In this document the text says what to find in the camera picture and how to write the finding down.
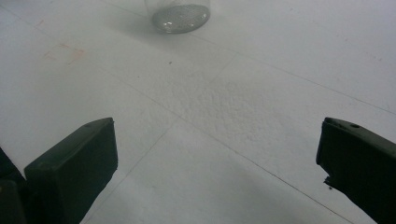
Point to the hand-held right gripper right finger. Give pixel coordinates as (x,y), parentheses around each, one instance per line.
(361,161)

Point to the clear glass jar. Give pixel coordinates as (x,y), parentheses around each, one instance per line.
(180,17)

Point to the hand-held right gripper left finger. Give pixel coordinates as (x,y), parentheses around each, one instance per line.
(71,168)

